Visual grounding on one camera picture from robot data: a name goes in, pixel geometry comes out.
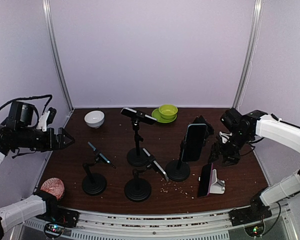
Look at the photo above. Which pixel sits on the black round-base stand front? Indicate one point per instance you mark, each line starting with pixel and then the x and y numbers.
pixel 139 189

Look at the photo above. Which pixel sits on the red patterned bowl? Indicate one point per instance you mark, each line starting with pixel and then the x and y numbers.
pixel 54 186

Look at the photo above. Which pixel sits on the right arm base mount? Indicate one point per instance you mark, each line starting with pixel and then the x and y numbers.
pixel 247 215

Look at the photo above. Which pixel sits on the right aluminium frame post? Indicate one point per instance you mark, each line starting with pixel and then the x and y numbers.
pixel 250 51

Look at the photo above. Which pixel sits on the green plastic bowl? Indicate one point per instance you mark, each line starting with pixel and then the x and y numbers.
pixel 168 111

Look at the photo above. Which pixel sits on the large black smartphone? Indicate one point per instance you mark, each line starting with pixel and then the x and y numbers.
pixel 201 120

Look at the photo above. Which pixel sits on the green plastic plate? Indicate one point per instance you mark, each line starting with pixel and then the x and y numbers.
pixel 162 118

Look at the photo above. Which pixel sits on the white folding phone stand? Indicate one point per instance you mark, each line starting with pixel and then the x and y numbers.
pixel 217 186

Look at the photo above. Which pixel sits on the black round-base stand back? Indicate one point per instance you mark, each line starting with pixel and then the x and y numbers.
pixel 134 156

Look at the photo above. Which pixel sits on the black round-base stand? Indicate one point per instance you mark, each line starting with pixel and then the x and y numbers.
pixel 139 189
pixel 134 156
pixel 94 184
pixel 177 170

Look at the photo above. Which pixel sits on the blue phone on right stand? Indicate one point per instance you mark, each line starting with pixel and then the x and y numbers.
pixel 193 143

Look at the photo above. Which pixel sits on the left aluminium frame post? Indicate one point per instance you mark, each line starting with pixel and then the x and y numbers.
pixel 55 53

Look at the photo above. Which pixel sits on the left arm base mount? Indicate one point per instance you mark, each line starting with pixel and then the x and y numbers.
pixel 61 216

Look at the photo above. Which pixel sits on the black round-base stand left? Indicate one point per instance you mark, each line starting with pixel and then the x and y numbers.
pixel 94 184

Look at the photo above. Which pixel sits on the black round-base stand right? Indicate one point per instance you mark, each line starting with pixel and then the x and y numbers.
pixel 177 170

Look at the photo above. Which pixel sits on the teal phone on left stand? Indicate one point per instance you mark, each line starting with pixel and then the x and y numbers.
pixel 98 156

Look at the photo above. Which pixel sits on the front aluminium rail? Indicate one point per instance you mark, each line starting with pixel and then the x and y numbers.
pixel 210 225

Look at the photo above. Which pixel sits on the pink cased smartphone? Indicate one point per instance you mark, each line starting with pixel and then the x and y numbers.
pixel 205 180

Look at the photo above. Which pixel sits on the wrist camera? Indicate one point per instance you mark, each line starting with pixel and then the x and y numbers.
pixel 46 119
pixel 225 137

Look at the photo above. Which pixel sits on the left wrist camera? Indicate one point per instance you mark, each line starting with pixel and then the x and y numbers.
pixel 46 119

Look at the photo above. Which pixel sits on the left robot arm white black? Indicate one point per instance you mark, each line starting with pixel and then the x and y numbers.
pixel 17 132

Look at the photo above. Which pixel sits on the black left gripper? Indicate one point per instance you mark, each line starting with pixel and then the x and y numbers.
pixel 51 145

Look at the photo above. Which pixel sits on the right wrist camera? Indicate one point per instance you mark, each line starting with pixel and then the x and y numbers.
pixel 225 137

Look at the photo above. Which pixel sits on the aluminium frame post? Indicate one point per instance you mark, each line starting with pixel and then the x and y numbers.
pixel 55 53
pixel 250 51

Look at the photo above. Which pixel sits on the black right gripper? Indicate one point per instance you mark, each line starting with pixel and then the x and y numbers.
pixel 217 149

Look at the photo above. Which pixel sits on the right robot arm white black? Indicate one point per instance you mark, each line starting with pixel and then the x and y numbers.
pixel 249 129

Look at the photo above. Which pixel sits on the white ceramic bowl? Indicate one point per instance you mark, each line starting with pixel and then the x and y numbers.
pixel 94 119

